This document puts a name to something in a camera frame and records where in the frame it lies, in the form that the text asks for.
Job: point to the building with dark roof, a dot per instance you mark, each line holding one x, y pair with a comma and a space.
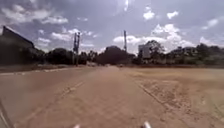
15, 46

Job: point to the white multi-storey building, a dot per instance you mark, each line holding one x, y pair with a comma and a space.
144, 51

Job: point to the utility pole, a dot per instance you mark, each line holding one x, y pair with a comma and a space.
125, 43

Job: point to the robot's own part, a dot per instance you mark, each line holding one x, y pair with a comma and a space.
146, 125
77, 126

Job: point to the row of trees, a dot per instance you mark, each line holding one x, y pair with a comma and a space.
113, 56

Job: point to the twin pole structure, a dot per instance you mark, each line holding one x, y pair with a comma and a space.
76, 48

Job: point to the red brick path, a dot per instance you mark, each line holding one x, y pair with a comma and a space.
103, 96

